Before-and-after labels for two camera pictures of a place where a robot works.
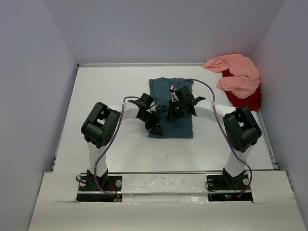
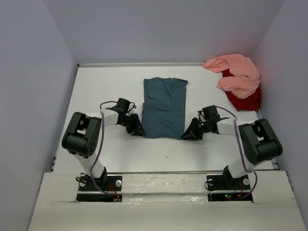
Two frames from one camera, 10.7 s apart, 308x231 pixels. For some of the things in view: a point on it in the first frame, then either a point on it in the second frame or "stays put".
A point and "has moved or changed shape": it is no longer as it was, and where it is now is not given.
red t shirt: x=253 y=102 stays put
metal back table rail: x=141 y=64 stays put
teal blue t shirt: x=160 y=93 has moved or changed shape
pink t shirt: x=246 y=80 stays put
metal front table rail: x=167 y=172 stays put
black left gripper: x=156 y=130 -> x=136 y=128
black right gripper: x=171 y=115 -> x=192 y=128
